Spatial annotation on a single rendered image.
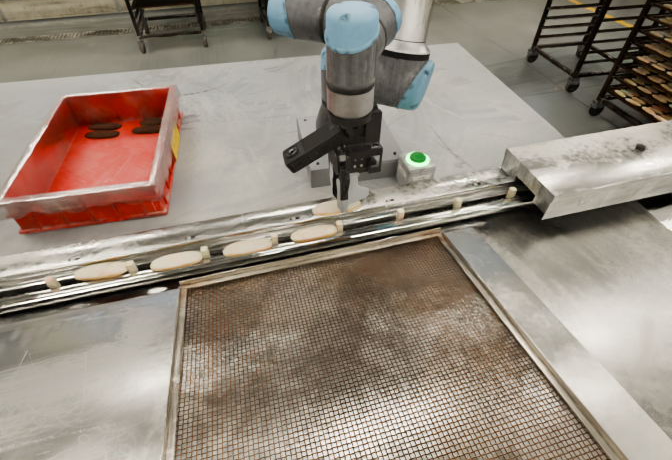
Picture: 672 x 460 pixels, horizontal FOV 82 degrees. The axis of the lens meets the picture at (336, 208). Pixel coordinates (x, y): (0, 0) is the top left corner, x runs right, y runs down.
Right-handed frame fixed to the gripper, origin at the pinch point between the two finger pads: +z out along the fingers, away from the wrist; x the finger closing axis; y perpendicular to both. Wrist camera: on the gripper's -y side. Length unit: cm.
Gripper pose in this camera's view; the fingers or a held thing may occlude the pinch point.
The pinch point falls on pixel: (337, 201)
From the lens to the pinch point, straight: 76.8
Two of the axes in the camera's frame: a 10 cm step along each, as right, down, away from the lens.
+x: -2.6, -6.6, 7.0
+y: 9.7, -1.8, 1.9
